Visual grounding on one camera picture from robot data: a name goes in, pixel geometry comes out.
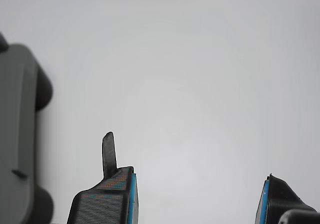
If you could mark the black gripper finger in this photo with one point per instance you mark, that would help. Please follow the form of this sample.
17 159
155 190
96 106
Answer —
280 199
100 206

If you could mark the grey 3D-printed frame tray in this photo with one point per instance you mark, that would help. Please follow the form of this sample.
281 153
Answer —
15 108

